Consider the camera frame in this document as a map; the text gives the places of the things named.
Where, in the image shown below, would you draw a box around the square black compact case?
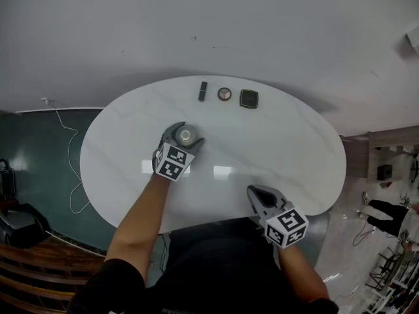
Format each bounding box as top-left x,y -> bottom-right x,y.
239,88 -> 260,109

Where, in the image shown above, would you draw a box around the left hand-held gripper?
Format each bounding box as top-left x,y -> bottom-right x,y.
151,121 -> 206,183

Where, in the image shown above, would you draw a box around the person's black shirt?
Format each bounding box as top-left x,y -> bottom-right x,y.
66,217 -> 340,314

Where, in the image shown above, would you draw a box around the wooden stair steps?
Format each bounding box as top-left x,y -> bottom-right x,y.
0,237 -> 107,314

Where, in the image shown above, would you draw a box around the small black box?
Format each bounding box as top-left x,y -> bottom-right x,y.
376,164 -> 393,181

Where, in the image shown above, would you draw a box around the black metal chair frame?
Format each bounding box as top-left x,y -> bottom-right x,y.
365,247 -> 407,292

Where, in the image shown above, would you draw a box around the small round silver container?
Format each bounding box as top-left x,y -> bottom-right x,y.
175,125 -> 198,145

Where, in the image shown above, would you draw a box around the black machine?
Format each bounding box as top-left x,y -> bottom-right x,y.
0,158 -> 52,250

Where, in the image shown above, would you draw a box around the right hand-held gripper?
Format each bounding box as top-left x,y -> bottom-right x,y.
246,184 -> 310,249

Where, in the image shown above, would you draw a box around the wooden shelf unit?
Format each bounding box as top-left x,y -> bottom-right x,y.
340,125 -> 419,184

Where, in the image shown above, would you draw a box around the white charging cable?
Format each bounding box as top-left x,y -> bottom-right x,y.
40,97 -> 92,215

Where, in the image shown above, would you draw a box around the person's left forearm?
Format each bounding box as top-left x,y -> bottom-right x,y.
103,171 -> 172,288

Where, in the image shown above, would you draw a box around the red floor cable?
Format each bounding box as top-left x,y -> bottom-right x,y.
352,221 -> 377,247

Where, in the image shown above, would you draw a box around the person's right forearm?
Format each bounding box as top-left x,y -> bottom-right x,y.
276,242 -> 331,304

